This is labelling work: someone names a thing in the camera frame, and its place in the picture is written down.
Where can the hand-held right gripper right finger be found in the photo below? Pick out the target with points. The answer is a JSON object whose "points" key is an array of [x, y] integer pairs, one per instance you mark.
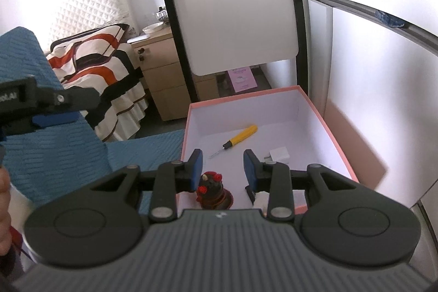
{"points": [[249, 169]]}

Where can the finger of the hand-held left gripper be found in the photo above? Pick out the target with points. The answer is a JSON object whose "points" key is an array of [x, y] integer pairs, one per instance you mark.
{"points": [[56, 119], [73, 97]]}

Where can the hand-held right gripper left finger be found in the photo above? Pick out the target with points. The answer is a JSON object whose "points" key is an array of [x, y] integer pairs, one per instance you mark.
{"points": [[197, 166]]}

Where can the large white charger plug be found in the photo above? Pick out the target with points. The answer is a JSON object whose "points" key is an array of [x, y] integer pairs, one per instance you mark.
{"points": [[260, 200]]}

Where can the small white charger plug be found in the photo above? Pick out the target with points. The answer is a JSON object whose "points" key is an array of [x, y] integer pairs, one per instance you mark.
{"points": [[280, 155]]}

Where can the pink cardboard box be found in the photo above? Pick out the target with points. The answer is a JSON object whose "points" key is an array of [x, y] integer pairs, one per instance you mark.
{"points": [[273, 114]]}

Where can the person's left hand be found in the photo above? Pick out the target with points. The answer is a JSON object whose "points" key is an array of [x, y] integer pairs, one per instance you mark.
{"points": [[3, 196]]}

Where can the black red figurine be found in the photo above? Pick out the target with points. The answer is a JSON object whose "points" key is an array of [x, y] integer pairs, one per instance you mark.
{"points": [[213, 189]]}

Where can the yellow screwdriver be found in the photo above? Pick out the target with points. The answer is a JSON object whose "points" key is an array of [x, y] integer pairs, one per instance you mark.
{"points": [[239, 136]]}

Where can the blue textured blanket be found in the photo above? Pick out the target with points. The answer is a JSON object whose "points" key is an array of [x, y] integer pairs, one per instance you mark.
{"points": [[51, 155]]}

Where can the striped orange black bedding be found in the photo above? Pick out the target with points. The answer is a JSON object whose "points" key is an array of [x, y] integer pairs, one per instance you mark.
{"points": [[102, 73]]}

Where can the pink booklet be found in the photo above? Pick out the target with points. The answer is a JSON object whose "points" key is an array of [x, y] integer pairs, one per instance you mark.
{"points": [[242, 79]]}

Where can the white quilted headboard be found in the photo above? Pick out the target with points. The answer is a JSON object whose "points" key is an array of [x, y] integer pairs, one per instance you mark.
{"points": [[89, 8]]}

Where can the wooden nightstand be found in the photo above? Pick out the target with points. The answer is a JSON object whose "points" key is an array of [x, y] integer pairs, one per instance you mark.
{"points": [[164, 73]]}

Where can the white bowl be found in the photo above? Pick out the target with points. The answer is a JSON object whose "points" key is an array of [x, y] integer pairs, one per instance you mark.
{"points": [[152, 28]]}

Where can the blue patterned cloth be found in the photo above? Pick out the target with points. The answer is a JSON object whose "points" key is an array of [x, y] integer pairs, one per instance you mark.
{"points": [[390, 19]]}

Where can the white chair with black frame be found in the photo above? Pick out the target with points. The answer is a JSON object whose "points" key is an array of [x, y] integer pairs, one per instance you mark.
{"points": [[236, 11]]}

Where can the grey window rail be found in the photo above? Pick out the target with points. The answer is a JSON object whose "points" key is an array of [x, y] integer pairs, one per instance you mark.
{"points": [[376, 13]]}

